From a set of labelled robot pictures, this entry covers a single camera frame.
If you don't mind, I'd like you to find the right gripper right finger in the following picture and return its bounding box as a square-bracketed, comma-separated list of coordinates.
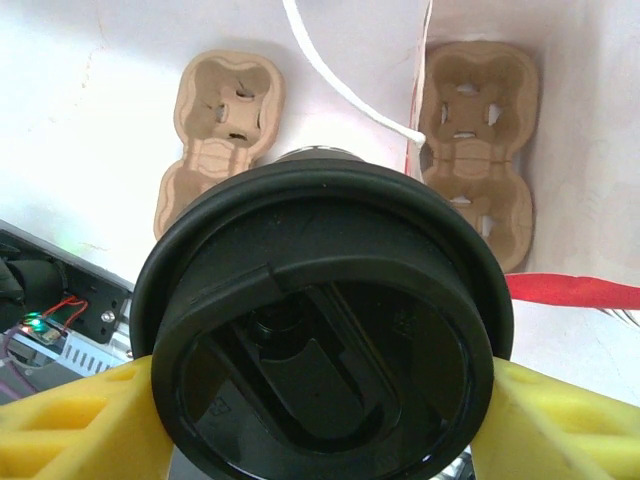
[469, 356, 640, 480]

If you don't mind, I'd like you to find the stack of cardboard cup carriers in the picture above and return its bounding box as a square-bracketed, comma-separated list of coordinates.
[153, 49, 288, 242]

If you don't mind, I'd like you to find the red and white paper bag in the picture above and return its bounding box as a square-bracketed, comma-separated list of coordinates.
[282, 0, 640, 331]

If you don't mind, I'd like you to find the white slotted cable duct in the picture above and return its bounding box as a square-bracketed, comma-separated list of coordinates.
[9, 327, 136, 378]

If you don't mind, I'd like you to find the paper coffee cup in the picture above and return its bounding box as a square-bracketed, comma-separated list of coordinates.
[269, 144, 372, 172]

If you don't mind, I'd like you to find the cardboard cup carrier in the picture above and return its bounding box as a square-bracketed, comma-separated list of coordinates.
[416, 41, 542, 275]

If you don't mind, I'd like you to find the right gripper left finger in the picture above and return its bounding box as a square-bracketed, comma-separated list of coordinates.
[0, 354, 174, 480]

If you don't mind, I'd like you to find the black coffee cup lid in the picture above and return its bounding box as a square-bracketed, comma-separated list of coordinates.
[130, 162, 514, 480]

